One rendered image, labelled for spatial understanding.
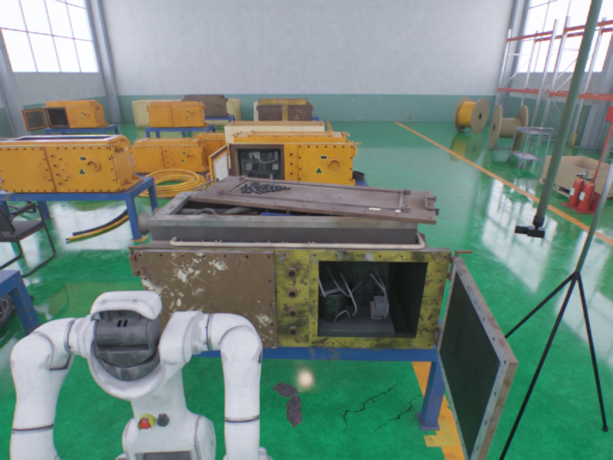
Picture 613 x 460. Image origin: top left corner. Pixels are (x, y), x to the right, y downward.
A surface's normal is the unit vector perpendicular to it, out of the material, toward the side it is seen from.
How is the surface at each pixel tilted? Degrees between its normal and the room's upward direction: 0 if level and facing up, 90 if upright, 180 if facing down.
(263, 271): 90
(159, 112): 90
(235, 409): 50
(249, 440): 64
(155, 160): 90
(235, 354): 56
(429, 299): 90
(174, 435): 80
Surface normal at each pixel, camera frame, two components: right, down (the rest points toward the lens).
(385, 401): 0.00, -0.91
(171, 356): 0.05, 0.22
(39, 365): 0.26, -0.10
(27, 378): 0.04, -0.04
